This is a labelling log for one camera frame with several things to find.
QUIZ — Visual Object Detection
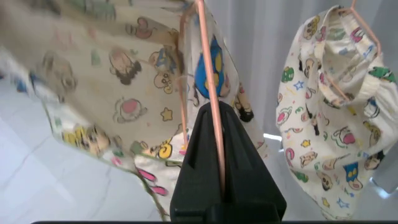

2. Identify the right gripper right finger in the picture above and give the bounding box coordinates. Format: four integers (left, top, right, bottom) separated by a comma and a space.
221, 101, 287, 222

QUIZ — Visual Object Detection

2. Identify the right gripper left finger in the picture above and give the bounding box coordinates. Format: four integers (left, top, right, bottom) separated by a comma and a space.
170, 102, 224, 222

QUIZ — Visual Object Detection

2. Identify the pink clothes hanger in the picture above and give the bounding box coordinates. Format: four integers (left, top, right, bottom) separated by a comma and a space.
178, 0, 226, 194
323, 0, 382, 103

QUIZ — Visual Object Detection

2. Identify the cream printed garment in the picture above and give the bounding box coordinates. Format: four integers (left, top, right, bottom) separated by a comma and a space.
275, 4, 398, 220
0, 0, 269, 222

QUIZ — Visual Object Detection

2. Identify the white curtain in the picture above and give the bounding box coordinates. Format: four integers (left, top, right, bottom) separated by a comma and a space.
205, 0, 398, 194

